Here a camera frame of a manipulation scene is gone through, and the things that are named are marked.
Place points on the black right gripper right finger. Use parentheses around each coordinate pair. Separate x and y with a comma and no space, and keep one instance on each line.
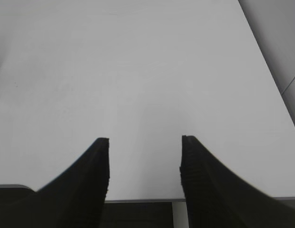
(218,198)

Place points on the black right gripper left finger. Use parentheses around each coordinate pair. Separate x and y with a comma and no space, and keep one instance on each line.
(74,199)

